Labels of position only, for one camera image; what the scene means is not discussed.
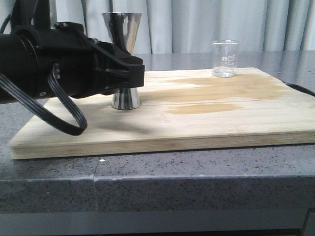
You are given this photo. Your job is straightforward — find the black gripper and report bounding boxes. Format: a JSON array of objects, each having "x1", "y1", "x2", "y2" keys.
[{"x1": 36, "y1": 22, "x2": 145, "y2": 98}]

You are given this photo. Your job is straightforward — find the silver double jigger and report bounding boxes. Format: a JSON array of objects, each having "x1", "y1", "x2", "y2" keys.
[{"x1": 102, "y1": 12, "x2": 142, "y2": 110}]

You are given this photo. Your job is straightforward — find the small glass beaker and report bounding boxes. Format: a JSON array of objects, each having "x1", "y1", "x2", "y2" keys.
[{"x1": 212, "y1": 39, "x2": 240, "y2": 78}]

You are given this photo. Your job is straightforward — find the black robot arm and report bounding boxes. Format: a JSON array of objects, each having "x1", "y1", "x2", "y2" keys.
[{"x1": 0, "y1": 22, "x2": 145, "y2": 99}]

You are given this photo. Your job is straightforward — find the grey curtain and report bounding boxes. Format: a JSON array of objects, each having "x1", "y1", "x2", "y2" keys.
[{"x1": 0, "y1": 0, "x2": 315, "y2": 54}]

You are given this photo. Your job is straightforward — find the wooden cutting board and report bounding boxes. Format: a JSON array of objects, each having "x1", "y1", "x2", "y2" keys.
[{"x1": 9, "y1": 68, "x2": 315, "y2": 159}]

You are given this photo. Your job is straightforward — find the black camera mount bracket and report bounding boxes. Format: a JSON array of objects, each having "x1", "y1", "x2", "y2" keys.
[{"x1": 0, "y1": 0, "x2": 57, "y2": 33}]

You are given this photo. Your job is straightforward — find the black ribbon cable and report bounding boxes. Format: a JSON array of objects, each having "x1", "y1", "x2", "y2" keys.
[{"x1": 0, "y1": 63, "x2": 88, "y2": 136}]

